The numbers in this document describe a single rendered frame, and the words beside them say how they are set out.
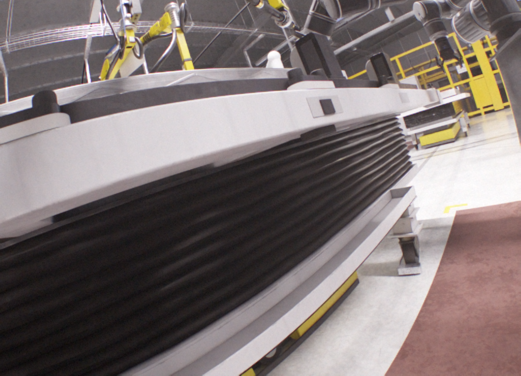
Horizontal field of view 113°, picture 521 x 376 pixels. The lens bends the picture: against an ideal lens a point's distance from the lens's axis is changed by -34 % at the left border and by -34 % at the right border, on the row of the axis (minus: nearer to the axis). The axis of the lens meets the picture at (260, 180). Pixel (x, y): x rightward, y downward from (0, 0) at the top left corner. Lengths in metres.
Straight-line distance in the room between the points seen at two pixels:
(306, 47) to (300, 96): 0.28
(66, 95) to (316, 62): 0.54
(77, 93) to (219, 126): 0.30
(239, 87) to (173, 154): 0.17
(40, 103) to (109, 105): 0.09
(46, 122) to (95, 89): 0.26
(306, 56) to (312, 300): 0.59
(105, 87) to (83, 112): 0.22
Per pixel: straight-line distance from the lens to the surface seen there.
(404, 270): 1.39
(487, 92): 10.34
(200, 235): 0.61
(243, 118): 0.33
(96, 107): 0.31
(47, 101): 0.28
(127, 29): 2.26
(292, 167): 0.81
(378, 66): 1.10
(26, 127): 0.27
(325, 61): 0.65
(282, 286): 0.75
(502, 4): 1.49
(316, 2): 1.03
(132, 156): 0.26
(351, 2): 0.86
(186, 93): 0.35
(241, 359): 0.55
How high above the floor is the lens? 0.74
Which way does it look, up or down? 3 degrees down
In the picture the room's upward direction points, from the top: 19 degrees counter-clockwise
